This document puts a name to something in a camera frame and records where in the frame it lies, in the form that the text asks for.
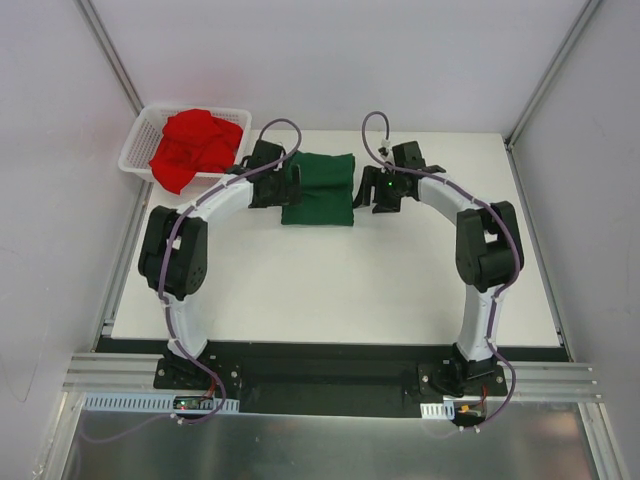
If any green t shirt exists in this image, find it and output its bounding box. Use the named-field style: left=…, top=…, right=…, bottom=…
left=281, top=152, right=355, bottom=227

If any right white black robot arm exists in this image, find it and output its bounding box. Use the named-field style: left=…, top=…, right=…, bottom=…
left=353, top=140, right=524, bottom=395

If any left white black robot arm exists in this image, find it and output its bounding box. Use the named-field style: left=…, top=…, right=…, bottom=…
left=138, top=139, right=301, bottom=389

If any red t shirt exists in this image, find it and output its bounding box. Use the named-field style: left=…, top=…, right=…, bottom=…
left=149, top=109, right=243, bottom=195

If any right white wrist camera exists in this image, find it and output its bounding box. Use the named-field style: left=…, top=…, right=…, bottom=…
left=378, top=139, right=394, bottom=163

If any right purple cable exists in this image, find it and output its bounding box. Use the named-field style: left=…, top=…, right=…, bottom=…
left=360, top=110, right=521, bottom=436

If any purple cable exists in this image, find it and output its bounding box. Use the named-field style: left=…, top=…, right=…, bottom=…
left=158, top=118, right=304, bottom=426
left=360, top=110, right=521, bottom=436

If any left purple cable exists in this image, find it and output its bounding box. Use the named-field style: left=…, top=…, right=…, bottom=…
left=158, top=118, right=304, bottom=426

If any right aluminium corner post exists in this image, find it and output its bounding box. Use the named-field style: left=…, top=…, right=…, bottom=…
left=504, top=0, right=603, bottom=152

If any aluminium corner post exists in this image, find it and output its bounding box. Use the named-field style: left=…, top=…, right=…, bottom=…
left=504, top=0, right=603, bottom=152
left=74, top=0, right=144, bottom=115

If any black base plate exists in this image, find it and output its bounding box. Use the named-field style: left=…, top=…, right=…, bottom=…
left=153, top=341, right=508, bottom=418

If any right slotted cable duct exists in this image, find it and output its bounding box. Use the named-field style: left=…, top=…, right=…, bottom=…
left=420, top=401, right=455, bottom=421

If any slotted cable duct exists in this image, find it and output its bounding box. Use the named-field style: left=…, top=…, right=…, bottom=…
left=84, top=393, right=240, bottom=415
left=420, top=401, right=455, bottom=421

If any left aluminium corner post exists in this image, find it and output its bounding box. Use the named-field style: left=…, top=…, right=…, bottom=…
left=74, top=0, right=144, bottom=115

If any aluminium rail frame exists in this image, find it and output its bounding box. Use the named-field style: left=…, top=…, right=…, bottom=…
left=62, top=319, right=606, bottom=401

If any left slotted cable duct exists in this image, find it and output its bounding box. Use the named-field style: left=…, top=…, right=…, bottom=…
left=84, top=393, right=240, bottom=415

